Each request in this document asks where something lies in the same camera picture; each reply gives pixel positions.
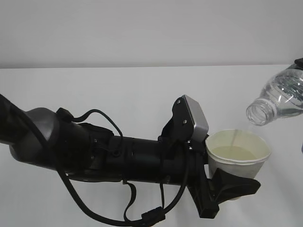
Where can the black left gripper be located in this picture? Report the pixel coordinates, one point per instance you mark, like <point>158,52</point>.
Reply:
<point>205,192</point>

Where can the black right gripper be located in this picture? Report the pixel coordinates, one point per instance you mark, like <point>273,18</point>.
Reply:
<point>299,62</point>

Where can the clear water bottle green label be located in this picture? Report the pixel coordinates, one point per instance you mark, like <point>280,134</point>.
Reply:
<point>281,97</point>

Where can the white paper cup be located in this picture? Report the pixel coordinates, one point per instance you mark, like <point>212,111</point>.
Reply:
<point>240,153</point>

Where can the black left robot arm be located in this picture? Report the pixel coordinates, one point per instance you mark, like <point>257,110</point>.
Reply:
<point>84,152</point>

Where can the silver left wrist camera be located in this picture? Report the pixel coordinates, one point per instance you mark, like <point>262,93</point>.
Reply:
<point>198,119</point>

